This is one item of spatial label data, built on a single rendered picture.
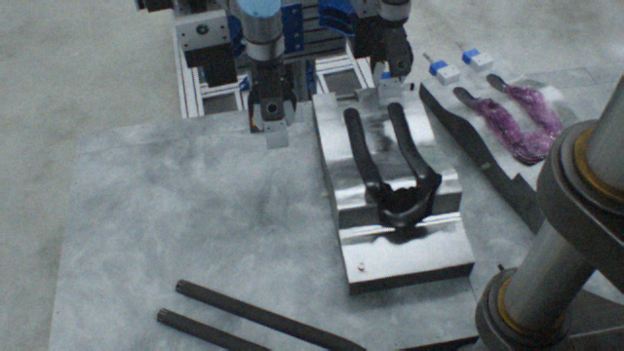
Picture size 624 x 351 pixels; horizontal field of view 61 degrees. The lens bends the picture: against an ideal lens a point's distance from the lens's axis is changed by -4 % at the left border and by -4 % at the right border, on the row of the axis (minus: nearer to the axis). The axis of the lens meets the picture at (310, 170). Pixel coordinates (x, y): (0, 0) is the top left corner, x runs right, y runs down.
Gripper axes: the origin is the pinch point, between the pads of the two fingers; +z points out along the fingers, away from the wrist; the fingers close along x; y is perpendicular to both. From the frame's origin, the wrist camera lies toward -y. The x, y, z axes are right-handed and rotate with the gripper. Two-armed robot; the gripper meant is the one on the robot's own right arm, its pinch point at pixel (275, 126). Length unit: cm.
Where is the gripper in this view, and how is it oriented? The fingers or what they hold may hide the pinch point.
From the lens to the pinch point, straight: 123.5
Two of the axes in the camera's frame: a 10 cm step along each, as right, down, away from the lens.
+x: -9.9, 1.4, -0.6
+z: 0.4, 6.1, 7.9
